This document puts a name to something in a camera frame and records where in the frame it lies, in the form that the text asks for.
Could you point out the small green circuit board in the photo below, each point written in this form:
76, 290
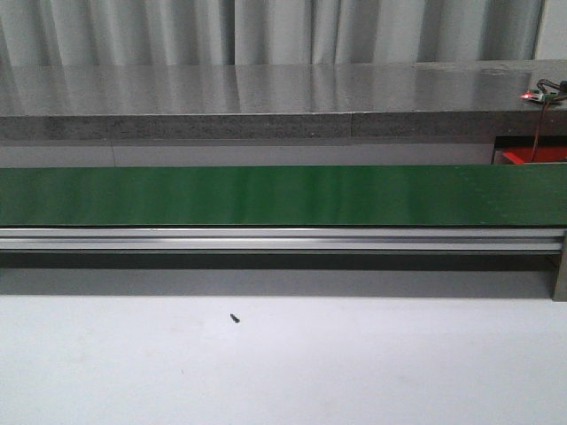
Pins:
538, 96

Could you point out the grey curtain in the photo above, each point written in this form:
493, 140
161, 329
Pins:
120, 33

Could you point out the aluminium conveyor frame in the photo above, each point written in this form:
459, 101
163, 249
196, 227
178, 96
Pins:
382, 262

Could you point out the grey stone counter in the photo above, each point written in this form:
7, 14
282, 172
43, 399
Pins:
277, 101

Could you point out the red plastic tray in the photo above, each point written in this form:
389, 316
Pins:
519, 156

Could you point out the green conveyor belt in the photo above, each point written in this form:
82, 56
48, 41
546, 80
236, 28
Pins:
298, 196

